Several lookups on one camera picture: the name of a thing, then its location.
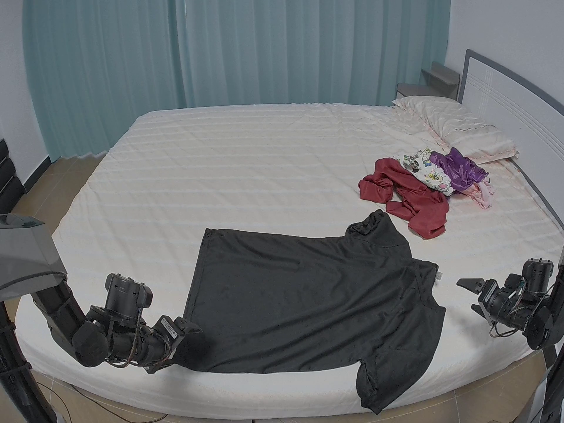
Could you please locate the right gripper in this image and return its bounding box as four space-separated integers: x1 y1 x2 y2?
456 278 528 328

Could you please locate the pink garment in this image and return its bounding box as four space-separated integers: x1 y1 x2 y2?
467 182 495 210

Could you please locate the dark red garment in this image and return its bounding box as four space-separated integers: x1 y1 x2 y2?
358 157 450 240

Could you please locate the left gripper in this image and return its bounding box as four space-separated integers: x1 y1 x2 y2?
109 324 178 375

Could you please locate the black cable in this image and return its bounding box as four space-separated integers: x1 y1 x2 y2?
36 381 170 423

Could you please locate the black T-shirt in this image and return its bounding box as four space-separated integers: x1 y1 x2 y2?
176 209 447 415

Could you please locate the black chest of drawers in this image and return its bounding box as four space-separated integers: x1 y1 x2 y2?
0 138 24 216

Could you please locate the grey bedside table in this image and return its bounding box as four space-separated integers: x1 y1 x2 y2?
396 61 461 103

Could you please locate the blue-green curtain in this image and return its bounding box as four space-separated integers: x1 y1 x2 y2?
22 0 453 163

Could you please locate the cream pillow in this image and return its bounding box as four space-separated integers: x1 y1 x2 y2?
391 95 521 165

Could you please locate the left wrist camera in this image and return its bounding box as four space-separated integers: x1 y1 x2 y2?
158 315 204 348

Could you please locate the white printed garment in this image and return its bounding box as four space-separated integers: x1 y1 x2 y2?
393 147 455 197

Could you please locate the purple garment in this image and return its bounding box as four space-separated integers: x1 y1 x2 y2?
429 147 491 195

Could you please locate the bed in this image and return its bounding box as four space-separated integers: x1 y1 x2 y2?
15 49 564 417

